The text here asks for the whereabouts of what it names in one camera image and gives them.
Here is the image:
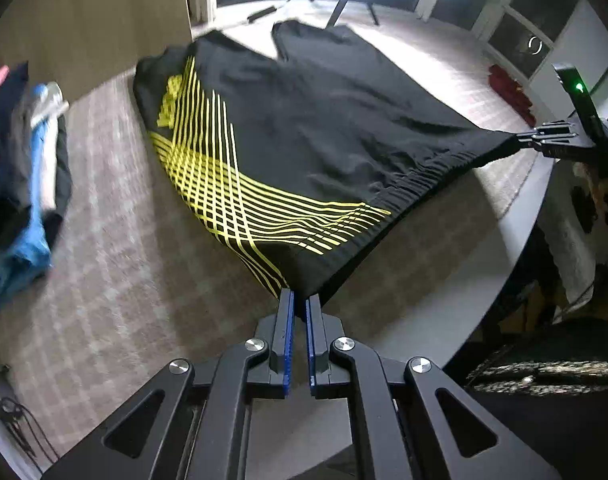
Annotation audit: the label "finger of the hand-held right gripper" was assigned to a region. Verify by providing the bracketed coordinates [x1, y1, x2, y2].
[515, 120, 580, 142]
[526, 136, 582, 160]

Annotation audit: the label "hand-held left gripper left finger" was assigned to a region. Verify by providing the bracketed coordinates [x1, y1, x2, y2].
[41, 289, 297, 480]

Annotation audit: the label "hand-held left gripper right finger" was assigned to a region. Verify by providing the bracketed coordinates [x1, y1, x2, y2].
[305, 294, 565, 480]

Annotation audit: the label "black shorts yellow stripes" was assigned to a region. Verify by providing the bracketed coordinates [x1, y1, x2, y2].
[132, 20, 522, 297]

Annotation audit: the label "red cloth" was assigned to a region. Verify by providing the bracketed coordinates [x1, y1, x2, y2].
[488, 64, 537, 127]

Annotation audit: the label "plaid mat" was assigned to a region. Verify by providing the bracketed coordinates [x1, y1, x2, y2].
[0, 0, 555, 466]

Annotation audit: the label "person's dark patterned clothing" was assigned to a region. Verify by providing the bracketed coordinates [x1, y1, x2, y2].
[464, 320, 608, 480]

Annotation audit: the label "blue garment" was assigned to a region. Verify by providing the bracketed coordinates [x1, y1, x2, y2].
[0, 82, 52, 306]

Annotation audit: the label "grey garment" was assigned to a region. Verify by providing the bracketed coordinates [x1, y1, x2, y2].
[38, 125, 60, 211]

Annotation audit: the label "white garment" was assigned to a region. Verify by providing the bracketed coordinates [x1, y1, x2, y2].
[31, 82, 69, 128]

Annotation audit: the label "light wooden board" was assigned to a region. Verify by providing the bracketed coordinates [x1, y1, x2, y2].
[0, 0, 195, 126]

